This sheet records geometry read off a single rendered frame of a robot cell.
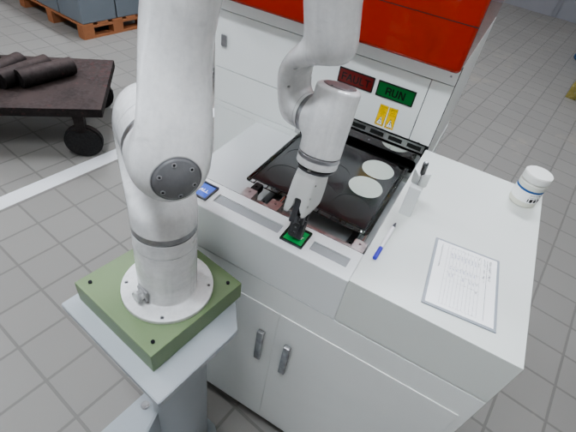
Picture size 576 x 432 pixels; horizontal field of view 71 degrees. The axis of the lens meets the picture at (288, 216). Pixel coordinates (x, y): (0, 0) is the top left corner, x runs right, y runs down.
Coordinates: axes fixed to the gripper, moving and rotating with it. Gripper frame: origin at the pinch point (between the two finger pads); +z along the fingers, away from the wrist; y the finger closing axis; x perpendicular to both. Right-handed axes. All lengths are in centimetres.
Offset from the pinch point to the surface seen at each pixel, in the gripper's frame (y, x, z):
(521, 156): -297, 73, 38
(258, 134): -53, -41, 6
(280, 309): -0.8, 1.7, 24.8
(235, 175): -28.7, -33.4, 11.3
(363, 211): -27.2, 8.2, 3.5
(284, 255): 3.2, -0.1, 5.9
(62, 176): -70, -169, 86
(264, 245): 3.2, -5.2, 5.9
